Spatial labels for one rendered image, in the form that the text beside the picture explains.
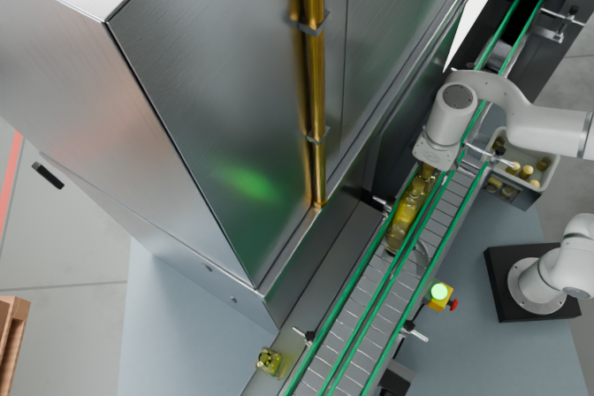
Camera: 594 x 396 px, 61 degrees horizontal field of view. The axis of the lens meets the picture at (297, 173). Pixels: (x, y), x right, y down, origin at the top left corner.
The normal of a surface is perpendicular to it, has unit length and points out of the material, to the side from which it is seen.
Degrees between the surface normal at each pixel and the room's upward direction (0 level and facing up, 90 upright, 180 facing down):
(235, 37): 90
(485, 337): 0
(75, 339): 0
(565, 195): 0
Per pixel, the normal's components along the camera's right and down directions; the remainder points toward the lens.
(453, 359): -0.05, -0.44
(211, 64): 0.85, 0.46
